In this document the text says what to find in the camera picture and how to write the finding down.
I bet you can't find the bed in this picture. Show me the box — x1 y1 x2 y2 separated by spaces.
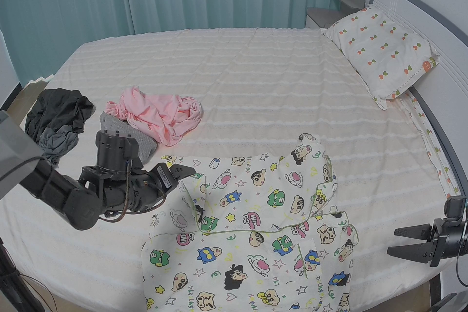
0 0 468 312

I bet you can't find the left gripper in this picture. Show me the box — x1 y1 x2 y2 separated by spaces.
104 161 181 215

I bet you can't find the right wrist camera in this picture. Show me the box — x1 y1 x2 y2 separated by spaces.
443 195 468 227

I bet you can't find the white printed pillow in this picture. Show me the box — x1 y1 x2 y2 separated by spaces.
322 3 440 111

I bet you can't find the black garment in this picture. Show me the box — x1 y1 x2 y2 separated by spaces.
25 88 94 152

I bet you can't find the grey knit garment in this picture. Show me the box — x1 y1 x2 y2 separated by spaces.
99 111 158 163

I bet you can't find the dark grey garment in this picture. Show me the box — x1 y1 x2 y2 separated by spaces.
35 125 79 168

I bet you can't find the pink garment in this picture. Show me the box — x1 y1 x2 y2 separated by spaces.
104 86 202 146

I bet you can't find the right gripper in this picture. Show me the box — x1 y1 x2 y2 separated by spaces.
387 218 468 268

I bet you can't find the white printed pyjama top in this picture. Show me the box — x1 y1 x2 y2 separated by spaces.
141 133 360 312

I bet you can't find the black cable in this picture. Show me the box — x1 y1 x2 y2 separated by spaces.
454 255 463 304

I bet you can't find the grey bedside table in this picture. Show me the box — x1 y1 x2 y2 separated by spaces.
305 0 366 29

